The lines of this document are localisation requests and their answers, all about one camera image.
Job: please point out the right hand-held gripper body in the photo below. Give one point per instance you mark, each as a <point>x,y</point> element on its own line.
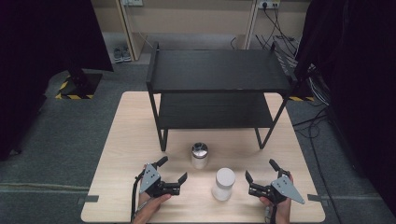
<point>285,186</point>

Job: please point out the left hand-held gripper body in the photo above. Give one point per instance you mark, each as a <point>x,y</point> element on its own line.
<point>151,177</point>

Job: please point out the glass jar with white lid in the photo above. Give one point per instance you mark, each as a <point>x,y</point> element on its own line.
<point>223,185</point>

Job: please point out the glass jar with metal lid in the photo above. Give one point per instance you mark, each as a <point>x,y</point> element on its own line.
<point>199,155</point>

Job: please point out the black two-tier shelf rack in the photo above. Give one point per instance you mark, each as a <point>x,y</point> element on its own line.
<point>218,71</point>

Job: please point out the person's right hand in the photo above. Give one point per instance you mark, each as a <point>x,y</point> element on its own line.
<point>281,211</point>

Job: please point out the person's left hand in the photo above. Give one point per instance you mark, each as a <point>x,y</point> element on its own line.
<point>149,205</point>

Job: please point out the grey tape piece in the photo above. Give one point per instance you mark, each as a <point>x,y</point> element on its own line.
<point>317,199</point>
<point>88,199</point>

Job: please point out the yellow black hazard tape strip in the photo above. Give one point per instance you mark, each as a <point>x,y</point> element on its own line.
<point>301,98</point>

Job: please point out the black base with hazard tape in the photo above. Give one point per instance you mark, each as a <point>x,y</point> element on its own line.
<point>79,85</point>

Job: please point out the grey shoe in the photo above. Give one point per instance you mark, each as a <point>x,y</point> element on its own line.
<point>126,53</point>
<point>117,54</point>

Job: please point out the black curtain with stand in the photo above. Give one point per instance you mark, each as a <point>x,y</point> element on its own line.
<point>358,77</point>

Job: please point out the large black curtain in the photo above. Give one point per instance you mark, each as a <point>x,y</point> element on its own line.
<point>37,62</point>

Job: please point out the beige frame post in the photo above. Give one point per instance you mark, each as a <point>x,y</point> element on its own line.
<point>128,31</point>
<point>251,28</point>

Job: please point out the white wall outlet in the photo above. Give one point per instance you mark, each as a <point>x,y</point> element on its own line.
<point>133,2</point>

